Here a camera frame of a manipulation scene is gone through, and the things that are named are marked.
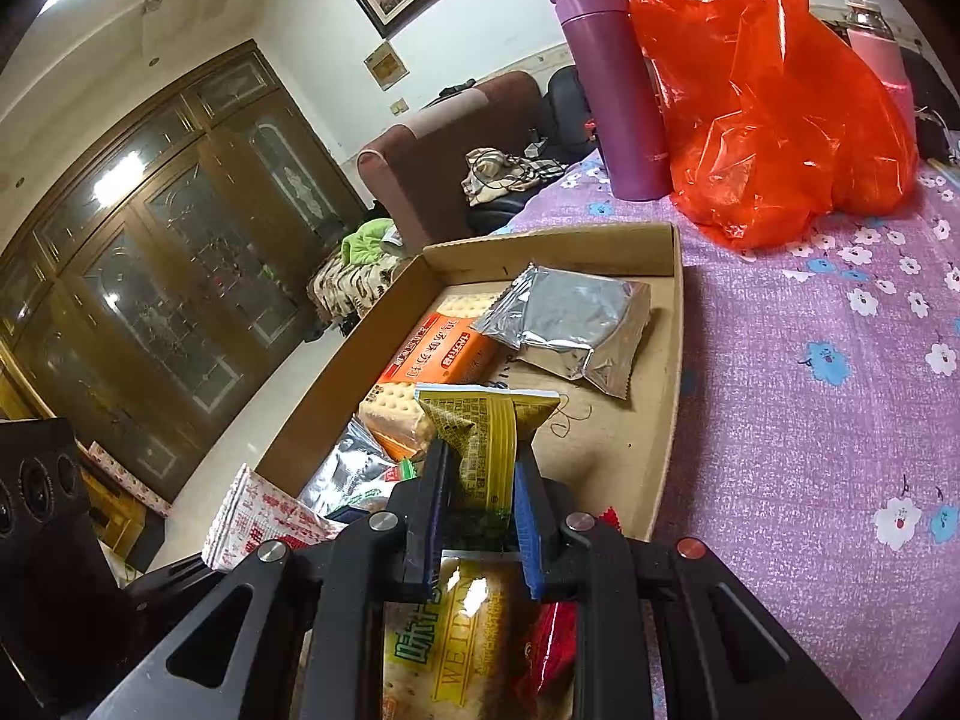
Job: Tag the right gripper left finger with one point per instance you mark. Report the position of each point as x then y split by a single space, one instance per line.
425 524

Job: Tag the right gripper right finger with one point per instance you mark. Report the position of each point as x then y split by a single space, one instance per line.
534 521

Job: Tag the yellow green snack packet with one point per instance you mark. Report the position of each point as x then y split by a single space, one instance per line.
485 426

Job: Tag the pink bottle with knit sleeve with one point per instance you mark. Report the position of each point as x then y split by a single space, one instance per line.
872 39

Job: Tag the red candy packet gold label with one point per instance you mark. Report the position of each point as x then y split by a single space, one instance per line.
550 652

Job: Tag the yellow Weidan cracker packet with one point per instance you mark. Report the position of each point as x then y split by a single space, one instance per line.
446 657

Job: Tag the orange cracker packet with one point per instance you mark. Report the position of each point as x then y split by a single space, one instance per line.
445 348

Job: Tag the silver foil packet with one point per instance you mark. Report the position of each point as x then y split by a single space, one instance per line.
575 325

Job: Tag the purple floral tablecloth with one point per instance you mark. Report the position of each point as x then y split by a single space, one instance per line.
816 450

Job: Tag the brown sofa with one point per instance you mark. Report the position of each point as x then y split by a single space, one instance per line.
415 168

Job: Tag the black speaker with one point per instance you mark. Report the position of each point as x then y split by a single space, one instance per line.
66 625

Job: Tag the dark wooden cabinet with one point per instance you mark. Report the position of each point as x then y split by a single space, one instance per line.
164 277

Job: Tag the red plastic bag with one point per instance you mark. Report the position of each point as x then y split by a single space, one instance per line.
772 121

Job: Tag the purple thermos bottle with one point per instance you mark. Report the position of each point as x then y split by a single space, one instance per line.
620 94

